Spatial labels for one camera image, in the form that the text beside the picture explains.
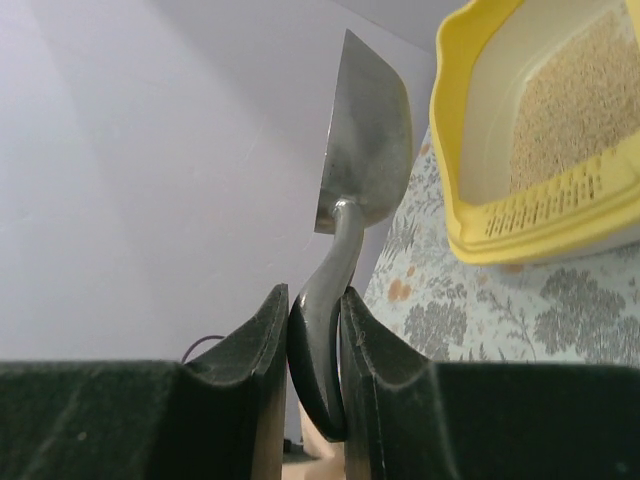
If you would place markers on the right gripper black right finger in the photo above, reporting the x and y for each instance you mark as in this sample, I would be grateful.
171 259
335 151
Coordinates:
409 417

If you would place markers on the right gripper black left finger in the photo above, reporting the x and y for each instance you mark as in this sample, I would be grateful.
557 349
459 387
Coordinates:
219 416

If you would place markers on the silver metal scoop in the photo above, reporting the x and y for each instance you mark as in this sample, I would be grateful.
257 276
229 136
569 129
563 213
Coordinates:
367 164

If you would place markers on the pink cat litter bag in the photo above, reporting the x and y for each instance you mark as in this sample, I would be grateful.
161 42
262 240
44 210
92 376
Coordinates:
327 458

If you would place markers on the beige litter in box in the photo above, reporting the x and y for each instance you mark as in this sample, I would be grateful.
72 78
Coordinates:
584 100

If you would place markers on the yellow cat litter box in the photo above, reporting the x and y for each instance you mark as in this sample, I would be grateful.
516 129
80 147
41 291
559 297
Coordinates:
486 53

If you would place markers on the floral tablecloth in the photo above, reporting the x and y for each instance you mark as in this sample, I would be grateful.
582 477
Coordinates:
580 310

